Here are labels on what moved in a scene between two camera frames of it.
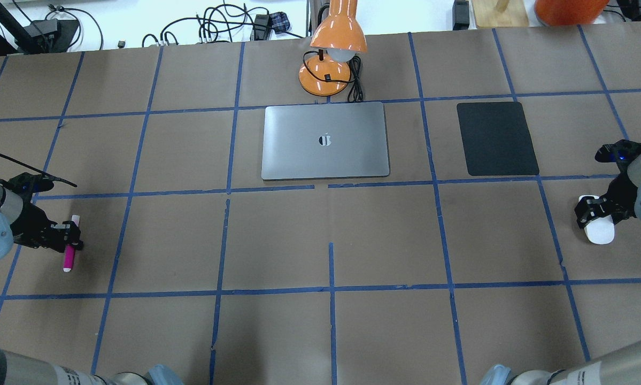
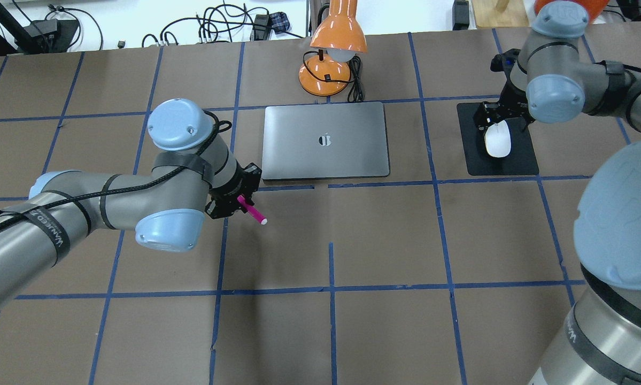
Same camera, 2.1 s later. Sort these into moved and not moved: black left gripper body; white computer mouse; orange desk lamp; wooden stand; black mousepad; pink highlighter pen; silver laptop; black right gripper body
Moved: pink highlighter pen; black left gripper body; white computer mouse; black right gripper body
Not moved: orange desk lamp; silver laptop; black mousepad; wooden stand
